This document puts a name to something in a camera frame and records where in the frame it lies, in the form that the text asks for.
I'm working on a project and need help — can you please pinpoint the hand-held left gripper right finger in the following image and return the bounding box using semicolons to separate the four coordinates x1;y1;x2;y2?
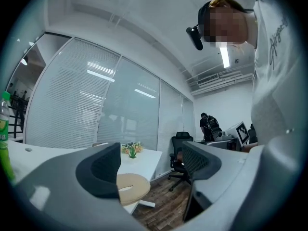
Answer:
173;133;300;231

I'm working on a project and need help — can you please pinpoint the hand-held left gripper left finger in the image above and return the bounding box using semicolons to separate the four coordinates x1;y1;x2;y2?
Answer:
14;142;150;231

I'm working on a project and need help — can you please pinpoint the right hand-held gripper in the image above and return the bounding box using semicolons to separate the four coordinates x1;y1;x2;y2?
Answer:
211;121;250;151

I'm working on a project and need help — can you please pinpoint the round beige woven mat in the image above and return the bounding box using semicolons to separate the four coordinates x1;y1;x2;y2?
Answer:
116;173;151;206

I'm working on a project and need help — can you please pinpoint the black office chair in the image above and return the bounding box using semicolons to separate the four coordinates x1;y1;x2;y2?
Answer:
167;131;193;192

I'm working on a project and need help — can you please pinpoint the green drink bottle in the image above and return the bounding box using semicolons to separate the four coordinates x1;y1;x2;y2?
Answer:
0;90;16;185

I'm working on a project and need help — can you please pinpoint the person's grey sweatshirt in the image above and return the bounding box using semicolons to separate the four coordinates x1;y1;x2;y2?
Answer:
250;0;308;151

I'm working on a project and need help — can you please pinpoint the ceiling air vent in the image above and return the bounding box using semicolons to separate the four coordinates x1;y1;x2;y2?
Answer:
196;73;220;87

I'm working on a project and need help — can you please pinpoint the black metal railing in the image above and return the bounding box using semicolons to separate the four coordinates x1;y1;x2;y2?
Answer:
8;96;26;139

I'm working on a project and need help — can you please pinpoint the small green potted plant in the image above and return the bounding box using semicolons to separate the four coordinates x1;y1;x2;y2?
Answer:
127;145;139;159

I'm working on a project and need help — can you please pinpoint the ceiling light panel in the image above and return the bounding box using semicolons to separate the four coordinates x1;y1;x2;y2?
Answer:
218;46;231;69

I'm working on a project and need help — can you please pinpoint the yellow artificial flower bouquet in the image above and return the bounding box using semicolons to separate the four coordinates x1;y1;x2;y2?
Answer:
121;141;144;154

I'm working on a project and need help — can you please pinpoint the white desk leg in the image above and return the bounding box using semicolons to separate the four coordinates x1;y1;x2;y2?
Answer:
138;199;156;208

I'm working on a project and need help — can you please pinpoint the person's face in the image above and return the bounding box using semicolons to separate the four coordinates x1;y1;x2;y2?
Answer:
204;0;257;50

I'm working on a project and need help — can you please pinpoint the black head-mounted camera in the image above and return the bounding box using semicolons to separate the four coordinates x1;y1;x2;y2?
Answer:
186;0;213;51

